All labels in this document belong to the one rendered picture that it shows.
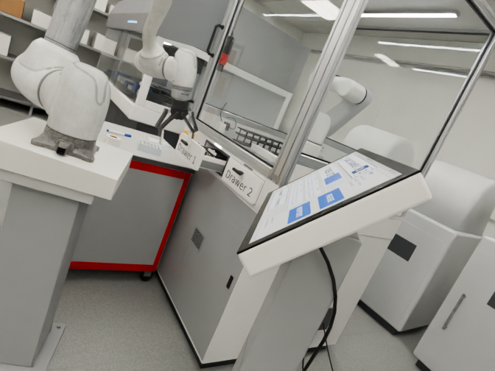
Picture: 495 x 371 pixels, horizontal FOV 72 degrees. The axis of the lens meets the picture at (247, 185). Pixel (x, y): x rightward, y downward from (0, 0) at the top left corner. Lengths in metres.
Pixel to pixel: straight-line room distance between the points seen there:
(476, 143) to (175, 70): 3.61
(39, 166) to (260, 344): 0.79
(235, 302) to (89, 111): 0.95
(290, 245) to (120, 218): 1.42
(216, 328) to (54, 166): 0.94
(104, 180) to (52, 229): 0.26
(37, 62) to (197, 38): 1.37
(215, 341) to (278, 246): 1.14
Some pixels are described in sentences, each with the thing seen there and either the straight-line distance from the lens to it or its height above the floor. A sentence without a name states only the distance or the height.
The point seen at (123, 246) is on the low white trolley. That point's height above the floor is 0.24.
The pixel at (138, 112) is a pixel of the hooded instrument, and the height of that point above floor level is 0.87.
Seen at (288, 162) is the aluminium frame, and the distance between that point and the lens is 1.31.
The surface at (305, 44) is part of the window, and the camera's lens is 1.51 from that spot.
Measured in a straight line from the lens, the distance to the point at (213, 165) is 1.64.
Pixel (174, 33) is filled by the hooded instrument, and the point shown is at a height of 1.42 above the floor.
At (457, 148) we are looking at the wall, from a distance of 4.56.
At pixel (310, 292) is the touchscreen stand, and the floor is 0.87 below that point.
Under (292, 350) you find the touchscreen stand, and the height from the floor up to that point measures 0.72.
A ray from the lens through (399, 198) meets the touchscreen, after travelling 0.55.
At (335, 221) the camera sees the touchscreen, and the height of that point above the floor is 1.08.
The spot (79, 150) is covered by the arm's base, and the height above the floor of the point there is 0.86.
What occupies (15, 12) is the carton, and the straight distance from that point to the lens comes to 5.28.
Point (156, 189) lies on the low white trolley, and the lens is 1.86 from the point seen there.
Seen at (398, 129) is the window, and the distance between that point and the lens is 1.74.
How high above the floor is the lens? 1.19
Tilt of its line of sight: 13 degrees down
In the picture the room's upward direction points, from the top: 22 degrees clockwise
